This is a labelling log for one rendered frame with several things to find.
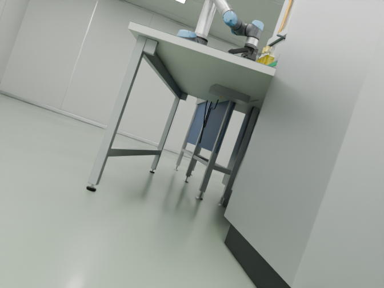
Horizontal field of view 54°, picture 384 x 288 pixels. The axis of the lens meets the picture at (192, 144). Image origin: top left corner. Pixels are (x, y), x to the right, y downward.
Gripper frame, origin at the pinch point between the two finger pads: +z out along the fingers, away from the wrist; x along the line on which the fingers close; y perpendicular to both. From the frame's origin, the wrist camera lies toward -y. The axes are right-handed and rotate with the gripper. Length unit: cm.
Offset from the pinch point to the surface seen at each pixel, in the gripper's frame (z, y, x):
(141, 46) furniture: 14, -57, -53
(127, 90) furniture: 34, -57, -53
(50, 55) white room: -29, -245, 617
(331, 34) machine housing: 2, -4, -114
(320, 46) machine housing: 4, -4, -109
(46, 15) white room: -104, -278, 618
